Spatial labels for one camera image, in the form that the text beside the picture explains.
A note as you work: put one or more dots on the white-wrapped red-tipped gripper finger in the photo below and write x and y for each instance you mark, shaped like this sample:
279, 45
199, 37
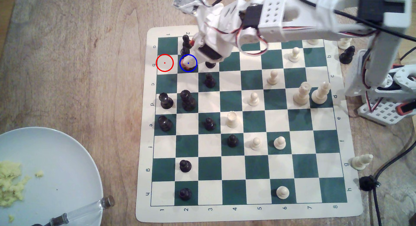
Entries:
196, 40
190, 60

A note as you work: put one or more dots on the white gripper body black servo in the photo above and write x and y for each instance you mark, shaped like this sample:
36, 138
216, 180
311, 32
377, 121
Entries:
211, 52

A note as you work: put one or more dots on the black chess rook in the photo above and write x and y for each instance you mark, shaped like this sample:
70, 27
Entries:
185, 51

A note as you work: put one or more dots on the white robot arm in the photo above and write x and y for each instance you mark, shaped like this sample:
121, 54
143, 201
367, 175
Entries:
325, 27

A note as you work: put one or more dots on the black chess pawn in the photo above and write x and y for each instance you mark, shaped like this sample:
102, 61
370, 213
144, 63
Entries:
185, 194
209, 124
210, 65
210, 81
232, 141
186, 40
185, 166

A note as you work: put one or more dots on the tall black chess piece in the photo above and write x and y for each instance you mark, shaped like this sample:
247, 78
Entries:
188, 101

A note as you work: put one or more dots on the white chess pawn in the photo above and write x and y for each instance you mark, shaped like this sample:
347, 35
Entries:
282, 192
253, 99
279, 143
256, 144
273, 77

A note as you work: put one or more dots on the white chess rook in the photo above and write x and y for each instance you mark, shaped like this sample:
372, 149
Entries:
231, 119

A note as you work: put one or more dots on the white chess piece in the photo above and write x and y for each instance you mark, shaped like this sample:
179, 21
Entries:
344, 43
313, 42
360, 162

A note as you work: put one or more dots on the white chess queen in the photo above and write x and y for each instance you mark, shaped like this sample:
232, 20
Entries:
302, 94

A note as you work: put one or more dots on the white chess king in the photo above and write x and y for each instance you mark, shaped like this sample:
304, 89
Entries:
320, 93

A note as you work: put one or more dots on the green and cream chess mat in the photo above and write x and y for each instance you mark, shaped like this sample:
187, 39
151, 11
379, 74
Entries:
253, 174

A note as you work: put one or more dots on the white pawn at b7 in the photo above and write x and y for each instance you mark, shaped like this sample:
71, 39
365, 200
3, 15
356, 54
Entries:
294, 54

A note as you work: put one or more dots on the pale grey round plate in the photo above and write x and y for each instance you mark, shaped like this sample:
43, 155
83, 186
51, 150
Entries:
61, 167

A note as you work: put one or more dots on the clear glass tube dark ends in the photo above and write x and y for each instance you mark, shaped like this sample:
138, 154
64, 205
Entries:
81, 211

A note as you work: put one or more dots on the small yellow food crumb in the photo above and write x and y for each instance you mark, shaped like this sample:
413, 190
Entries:
39, 173

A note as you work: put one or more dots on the yellow mashed food pile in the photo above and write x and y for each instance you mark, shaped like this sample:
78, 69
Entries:
11, 183

